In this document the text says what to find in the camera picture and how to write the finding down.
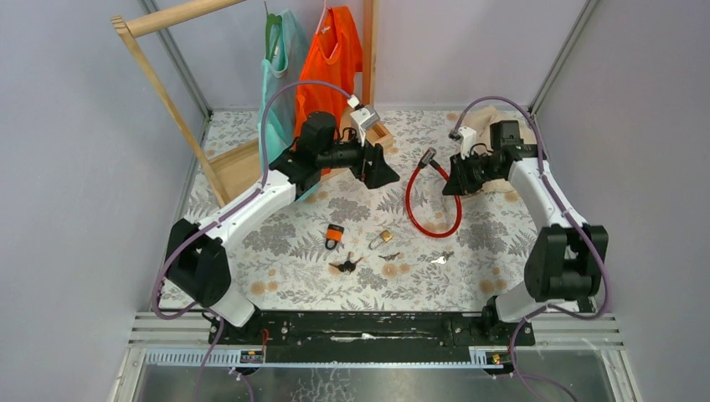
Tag red cable lock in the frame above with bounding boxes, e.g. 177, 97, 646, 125
404, 147, 464, 240

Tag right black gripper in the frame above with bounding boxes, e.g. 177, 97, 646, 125
441, 150, 502, 198

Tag small brass padlock keys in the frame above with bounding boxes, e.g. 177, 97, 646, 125
378, 252, 401, 261

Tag green clothes hanger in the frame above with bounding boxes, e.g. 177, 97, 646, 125
264, 1, 283, 63

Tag black key bunch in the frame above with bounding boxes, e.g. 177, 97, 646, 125
328, 252, 363, 275

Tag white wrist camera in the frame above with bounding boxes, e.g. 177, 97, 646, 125
449, 126, 478, 160
347, 95, 381, 147

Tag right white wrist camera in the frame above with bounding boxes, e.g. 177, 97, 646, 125
449, 126, 478, 160

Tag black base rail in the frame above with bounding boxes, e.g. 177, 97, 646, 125
208, 310, 536, 363

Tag teal shirt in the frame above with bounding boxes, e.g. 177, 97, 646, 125
257, 8, 310, 165

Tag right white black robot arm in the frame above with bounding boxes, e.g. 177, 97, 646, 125
442, 120, 609, 345

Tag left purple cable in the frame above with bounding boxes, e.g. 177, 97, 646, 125
152, 80, 356, 402

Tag floral patterned mat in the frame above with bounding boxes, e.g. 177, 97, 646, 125
158, 108, 581, 313

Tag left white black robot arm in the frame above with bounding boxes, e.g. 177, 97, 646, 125
164, 106, 399, 344

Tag orange shirt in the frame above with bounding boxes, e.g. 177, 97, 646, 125
295, 6, 363, 137

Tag beige crumpled cloth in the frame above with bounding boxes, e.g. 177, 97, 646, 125
461, 106, 537, 193

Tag wooden clothes rack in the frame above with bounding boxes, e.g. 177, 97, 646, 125
111, 1, 394, 206

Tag orange black padlock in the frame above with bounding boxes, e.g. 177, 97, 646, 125
324, 224, 344, 250

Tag white pink clothes hanger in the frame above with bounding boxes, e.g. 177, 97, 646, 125
313, 0, 342, 64

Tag brass padlock with key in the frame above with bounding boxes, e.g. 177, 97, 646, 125
368, 230, 394, 250

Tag silver cable lock keys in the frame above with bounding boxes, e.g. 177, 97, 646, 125
430, 251, 454, 265

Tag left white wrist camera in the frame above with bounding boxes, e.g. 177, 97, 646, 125
347, 95, 381, 147

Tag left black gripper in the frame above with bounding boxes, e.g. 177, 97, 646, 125
315, 125, 399, 188

